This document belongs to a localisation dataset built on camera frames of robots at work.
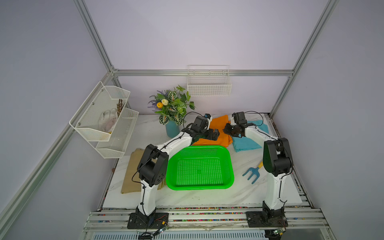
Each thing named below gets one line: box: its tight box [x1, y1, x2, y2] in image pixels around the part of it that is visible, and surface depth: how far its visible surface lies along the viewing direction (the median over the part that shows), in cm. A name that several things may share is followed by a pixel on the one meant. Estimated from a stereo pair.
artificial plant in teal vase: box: [147, 84, 196, 139], surface depth 82 cm
